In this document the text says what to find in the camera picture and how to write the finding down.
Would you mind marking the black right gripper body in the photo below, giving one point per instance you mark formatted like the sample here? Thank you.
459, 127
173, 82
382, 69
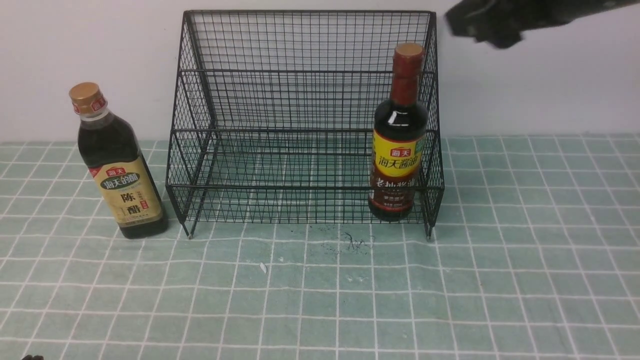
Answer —
501, 23

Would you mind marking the dark soy sauce bottle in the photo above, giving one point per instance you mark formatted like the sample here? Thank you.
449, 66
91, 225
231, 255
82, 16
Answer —
398, 138

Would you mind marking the vinegar bottle tan label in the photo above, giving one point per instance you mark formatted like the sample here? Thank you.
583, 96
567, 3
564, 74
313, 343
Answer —
110, 149

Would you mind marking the green checkered tablecloth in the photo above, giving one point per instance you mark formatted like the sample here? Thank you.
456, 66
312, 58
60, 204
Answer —
535, 256

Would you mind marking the black wire mesh shelf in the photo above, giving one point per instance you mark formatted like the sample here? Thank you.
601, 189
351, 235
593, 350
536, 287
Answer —
273, 115

